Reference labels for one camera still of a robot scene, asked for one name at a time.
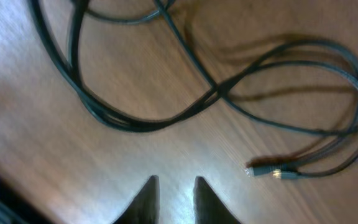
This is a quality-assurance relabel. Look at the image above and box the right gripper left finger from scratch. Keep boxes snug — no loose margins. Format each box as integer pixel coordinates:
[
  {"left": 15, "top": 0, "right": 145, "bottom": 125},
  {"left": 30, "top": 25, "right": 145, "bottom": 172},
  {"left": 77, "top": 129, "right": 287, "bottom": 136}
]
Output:
[{"left": 113, "top": 175, "right": 160, "bottom": 224}]

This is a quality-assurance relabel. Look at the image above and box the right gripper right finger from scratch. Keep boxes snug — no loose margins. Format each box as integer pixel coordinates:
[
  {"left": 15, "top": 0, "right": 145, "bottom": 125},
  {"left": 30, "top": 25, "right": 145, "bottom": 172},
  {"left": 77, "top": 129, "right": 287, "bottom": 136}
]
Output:
[{"left": 193, "top": 176, "right": 241, "bottom": 224}]

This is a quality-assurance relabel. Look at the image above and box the black USB cable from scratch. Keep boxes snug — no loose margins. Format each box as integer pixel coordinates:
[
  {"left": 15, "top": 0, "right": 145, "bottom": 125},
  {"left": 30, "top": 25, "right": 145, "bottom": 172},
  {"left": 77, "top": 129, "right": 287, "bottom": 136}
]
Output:
[
  {"left": 28, "top": 0, "right": 358, "bottom": 180},
  {"left": 70, "top": 0, "right": 358, "bottom": 178}
]

